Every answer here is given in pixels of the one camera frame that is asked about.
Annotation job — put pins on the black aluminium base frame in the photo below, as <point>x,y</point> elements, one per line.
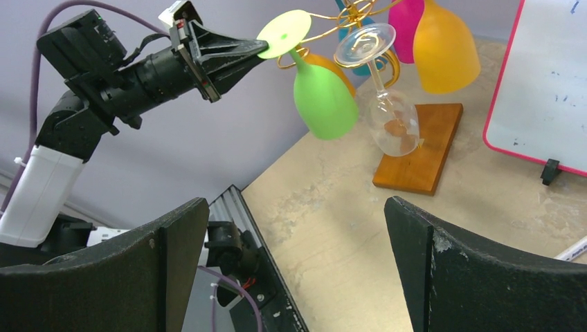
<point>239,286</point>

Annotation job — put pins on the gold wire wine glass rack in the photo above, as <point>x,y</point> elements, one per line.
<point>420,171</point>

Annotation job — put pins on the clear wine glass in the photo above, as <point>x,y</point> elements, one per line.
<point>392,119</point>

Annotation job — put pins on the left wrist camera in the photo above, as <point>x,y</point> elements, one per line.
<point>183,9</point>

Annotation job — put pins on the orange plastic wine glass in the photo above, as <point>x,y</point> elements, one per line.
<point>319,60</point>

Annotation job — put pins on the pink framed whiteboard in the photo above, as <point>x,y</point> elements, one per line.
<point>538,110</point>

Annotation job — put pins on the pink plastic wine glass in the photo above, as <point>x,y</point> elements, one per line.
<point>405,17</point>

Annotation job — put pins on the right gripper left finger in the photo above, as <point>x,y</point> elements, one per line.
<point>140,280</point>

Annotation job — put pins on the green whiteboard marker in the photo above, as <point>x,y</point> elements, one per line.
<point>574,251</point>

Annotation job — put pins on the blue plastic wine glass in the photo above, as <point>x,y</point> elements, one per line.
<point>350,38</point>

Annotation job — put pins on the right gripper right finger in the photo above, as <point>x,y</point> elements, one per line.
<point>457,280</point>

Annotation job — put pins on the yellow plastic wine glass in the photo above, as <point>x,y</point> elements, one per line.
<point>444,51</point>

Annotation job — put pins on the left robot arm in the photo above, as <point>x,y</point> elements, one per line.
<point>105,83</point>

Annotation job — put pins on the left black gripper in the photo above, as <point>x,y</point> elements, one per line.
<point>215,62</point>

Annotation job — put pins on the green plastic wine glass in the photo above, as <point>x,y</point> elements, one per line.
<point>321,98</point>

